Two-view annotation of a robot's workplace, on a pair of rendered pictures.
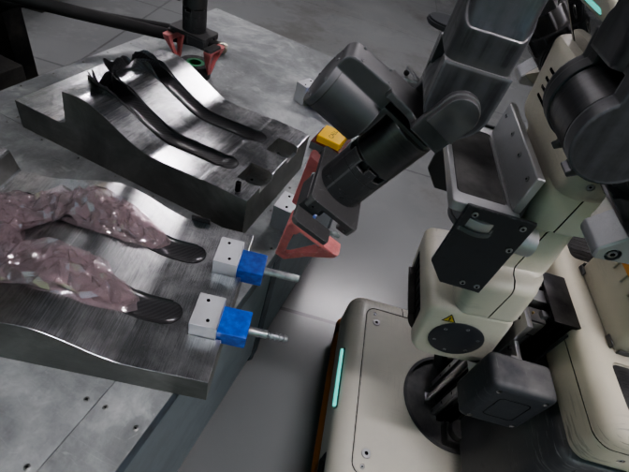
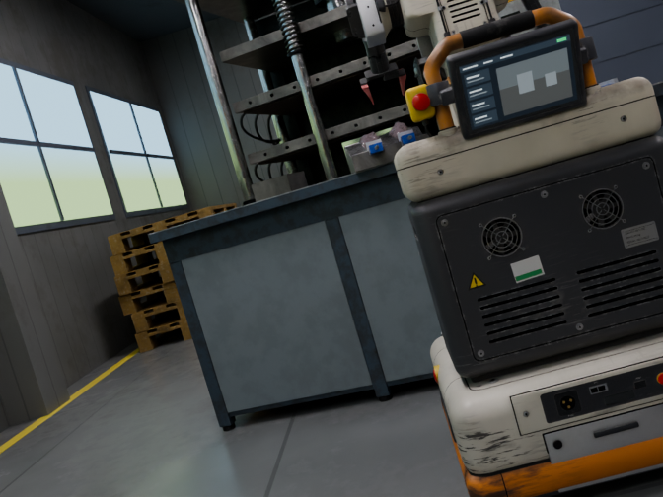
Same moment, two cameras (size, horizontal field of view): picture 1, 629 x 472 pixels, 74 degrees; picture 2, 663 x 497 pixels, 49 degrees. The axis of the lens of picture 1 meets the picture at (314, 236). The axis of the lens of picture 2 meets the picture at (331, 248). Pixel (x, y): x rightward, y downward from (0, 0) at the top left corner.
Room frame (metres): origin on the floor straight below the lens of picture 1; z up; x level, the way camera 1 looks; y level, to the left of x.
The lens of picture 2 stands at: (0.40, -2.32, 0.76)
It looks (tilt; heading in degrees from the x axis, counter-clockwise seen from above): 4 degrees down; 98
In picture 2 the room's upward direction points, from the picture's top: 16 degrees counter-clockwise
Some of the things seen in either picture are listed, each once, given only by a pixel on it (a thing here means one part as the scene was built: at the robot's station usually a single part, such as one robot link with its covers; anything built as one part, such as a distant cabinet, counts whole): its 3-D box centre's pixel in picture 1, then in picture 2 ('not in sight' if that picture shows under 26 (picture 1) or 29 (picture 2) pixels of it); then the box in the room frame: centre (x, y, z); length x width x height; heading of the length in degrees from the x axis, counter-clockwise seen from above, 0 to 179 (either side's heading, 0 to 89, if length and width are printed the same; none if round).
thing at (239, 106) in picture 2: not in sight; (361, 76); (0.27, 1.37, 1.26); 1.10 x 0.74 x 0.05; 169
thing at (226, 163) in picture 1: (173, 104); not in sight; (0.67, 0.33, 0.92); 0.35 x 0.16 x 0.09; 79
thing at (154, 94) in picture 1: (170, 121); not in sight; (0.68, 0.35, 0.87); 0.50 x 0.26 x 0.14; 79
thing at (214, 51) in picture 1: (205, 54); not in sight; (1.00, 0.41, 0.87); 0.07 x 0.07 x 0.09; 80
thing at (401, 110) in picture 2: not in sight; (375, 125); (0.27, 1.37, 1.01); 1.10 x 0.74 x 0.05; 169
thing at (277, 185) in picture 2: not in sight; (280, 186); (-0.11, 0.48, 0.83); 0.20 x 0.15 x 0.07; 79
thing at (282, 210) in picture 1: (308, 222); not in sight; (0.57, 0.02, 0.83); 0.13 x 0.05 x 0.05; 81
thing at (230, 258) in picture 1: (257, 269); (408, 138); (0.40, 0.07, 0.85); 0.13 x 0.05 x 0.05; 97
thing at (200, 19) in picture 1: (194, 21); not in sight; (1.01, 0.45, 0.94); 0.10 x 0.07 x 0.07; 80
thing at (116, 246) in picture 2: not in sight; (191, 271); (-1.59, 3.49, 0.45); 1.26 x 0.87 x 0.91; 93
